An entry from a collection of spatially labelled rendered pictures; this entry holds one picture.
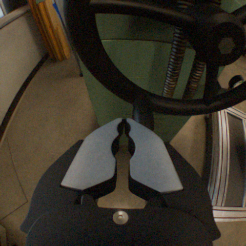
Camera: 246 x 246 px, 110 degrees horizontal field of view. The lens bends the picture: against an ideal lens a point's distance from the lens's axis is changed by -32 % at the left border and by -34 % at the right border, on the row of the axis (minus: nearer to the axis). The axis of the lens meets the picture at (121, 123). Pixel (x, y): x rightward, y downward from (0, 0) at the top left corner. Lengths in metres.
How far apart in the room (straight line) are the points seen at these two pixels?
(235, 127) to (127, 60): 0.94
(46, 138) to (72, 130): 0.23
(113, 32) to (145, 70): 0.14
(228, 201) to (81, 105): 1.28
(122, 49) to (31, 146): 1.02
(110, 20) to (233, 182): 0.96
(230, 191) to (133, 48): 0.88
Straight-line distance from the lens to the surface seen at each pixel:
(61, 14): 1.15
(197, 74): 0.25
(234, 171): 0.94
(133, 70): 0.37
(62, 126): 1.07
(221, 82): 0.48
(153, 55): 0.35
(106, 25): 0.31
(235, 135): 1.06
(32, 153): 1.13
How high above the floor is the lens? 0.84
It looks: 61 degrees down
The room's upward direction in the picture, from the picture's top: 1 degrees counter-clockwise
